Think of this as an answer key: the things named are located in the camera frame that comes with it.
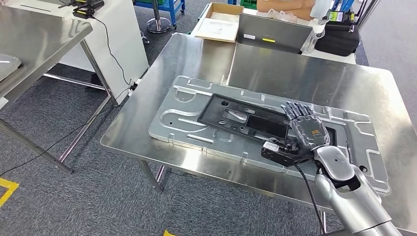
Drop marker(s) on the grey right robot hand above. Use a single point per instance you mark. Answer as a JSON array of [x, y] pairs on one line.
[[309, 130]]

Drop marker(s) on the black plastic bracket part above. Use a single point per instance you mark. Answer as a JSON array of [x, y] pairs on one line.
[[211, 115]]

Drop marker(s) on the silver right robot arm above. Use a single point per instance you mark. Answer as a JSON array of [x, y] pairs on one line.
[[351, 202]]

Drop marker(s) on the stainless steel workbench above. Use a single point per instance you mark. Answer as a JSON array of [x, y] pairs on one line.
[[195, 58]]

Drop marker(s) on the clear plastic container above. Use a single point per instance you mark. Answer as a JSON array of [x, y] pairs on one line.
[[317, 39]]

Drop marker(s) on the black bag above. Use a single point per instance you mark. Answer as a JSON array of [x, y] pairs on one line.
[[338, 42]]

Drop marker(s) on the black charger with labels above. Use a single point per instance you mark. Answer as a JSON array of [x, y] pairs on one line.
[[338, 16]]

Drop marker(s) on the white plastic jug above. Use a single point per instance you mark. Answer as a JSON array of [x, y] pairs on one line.
[[321, 8]]

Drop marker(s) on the grey metal fixture plate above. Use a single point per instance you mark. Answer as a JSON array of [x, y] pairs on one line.
[[8, 66], [182, 130]]

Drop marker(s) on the brown cardboard box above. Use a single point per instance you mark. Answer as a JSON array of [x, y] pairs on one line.
[[286, 5]]

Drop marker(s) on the tripod legs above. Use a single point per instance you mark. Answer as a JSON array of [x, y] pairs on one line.
[[365, 13]]

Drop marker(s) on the open cardboard box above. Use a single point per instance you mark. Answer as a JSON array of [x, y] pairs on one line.
[[218, 29]]

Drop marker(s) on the green plastic crate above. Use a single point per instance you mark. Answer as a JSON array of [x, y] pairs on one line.
[[249, 4]]

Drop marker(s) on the yellow floor tape square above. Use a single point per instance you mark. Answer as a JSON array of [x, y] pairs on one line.
[[9, 185], [167, 234]]

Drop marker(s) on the white power strip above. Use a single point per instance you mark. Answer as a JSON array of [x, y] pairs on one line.
[[139, 82]]

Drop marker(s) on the blue metal cart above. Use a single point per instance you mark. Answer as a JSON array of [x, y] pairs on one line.
[[169, 5]]

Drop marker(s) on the white cabinet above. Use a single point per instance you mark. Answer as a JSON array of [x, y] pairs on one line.
[[123, 49]]

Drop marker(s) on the black device with yellow labels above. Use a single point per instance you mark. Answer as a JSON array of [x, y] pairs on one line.
[[86, 12]]

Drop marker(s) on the stainless steel table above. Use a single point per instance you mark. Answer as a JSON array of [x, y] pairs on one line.
[[39, 39]]

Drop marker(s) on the chrome stanchion post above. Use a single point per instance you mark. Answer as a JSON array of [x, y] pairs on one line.
[[158, 25]]

